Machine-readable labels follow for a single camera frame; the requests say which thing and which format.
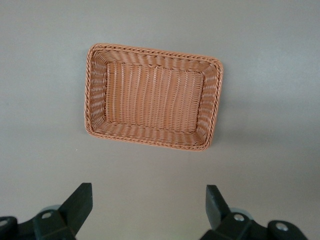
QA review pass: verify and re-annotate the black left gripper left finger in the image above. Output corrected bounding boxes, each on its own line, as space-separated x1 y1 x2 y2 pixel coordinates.
0 183 94 240

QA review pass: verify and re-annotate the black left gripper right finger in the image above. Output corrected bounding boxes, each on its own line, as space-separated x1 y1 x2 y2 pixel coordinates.
201 184 307 240

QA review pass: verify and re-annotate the brown wicker basket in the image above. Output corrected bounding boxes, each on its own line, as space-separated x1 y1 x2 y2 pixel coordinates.
82 42 225 153

